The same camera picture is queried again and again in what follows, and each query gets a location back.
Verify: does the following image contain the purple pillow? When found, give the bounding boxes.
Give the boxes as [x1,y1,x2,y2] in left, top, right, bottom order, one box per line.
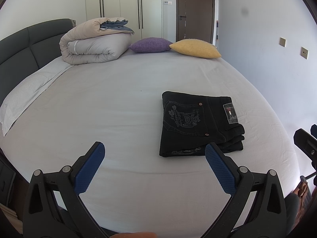
[128,38,173,53]

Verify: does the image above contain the brown wooden door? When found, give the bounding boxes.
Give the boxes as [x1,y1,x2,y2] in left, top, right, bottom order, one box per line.
[175,0,215,44]

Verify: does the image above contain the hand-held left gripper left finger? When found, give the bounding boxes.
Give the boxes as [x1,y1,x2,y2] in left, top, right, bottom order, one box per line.
[22,141,109,238]

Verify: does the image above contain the person's left hand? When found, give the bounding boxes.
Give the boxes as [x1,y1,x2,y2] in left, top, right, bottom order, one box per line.
[109,230,158,238]

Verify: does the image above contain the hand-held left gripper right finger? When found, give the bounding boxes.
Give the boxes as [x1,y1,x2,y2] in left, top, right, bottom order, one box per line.
[205,142,289,238]

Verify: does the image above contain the yellow pillow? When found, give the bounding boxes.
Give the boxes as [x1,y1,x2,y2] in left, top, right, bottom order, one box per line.
[169,39,222,59]

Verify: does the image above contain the person's grey trouser leg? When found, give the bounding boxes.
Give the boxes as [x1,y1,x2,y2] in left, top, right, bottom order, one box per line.
[284,193,302,232]

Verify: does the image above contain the white pillow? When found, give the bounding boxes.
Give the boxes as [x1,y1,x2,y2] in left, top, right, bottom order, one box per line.
[0,59,75,137]

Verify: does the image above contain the white bed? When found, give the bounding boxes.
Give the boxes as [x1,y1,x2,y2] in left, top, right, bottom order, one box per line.
[0,52,301,238]

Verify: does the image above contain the dark grey headboard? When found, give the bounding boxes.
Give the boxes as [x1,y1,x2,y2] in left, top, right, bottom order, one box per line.
[0,18,76,100]

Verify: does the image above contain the folded beige duvet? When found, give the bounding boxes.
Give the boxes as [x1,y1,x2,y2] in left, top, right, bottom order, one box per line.
[59,17,135,65]

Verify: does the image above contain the white wardrobe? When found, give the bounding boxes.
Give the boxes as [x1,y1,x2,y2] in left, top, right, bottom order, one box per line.
[85,0,164,39]

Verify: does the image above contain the dark nightstand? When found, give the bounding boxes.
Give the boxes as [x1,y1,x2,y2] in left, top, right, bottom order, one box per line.
[0,157,18,210]

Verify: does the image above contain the black denim pants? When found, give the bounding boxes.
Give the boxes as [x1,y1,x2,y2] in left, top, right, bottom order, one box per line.
[158,91,245,158]

